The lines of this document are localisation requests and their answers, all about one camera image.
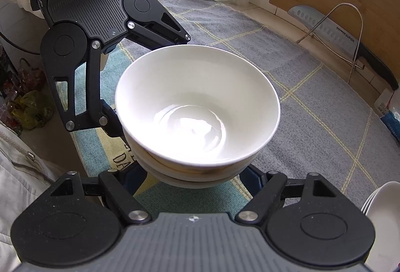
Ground white bowl pink flowers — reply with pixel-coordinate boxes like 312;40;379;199
137;155;251;190

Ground plain white bowl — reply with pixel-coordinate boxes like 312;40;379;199
123;129;258;183

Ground white bowl front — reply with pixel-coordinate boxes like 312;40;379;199
114;44;281;167

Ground teal floor mat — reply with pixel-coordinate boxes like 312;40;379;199
67;41;252;217

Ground grey checked cloth mat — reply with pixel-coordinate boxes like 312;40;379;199
163;0;399;206

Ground middle white plate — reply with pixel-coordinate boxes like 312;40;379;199
361;189;380;215

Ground blue white salt bag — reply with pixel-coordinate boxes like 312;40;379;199
374;89;400;143

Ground steel santoku knife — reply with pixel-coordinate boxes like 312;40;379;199
288;5;399;91

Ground metal wire rack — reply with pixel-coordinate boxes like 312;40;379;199
289;2;364;84

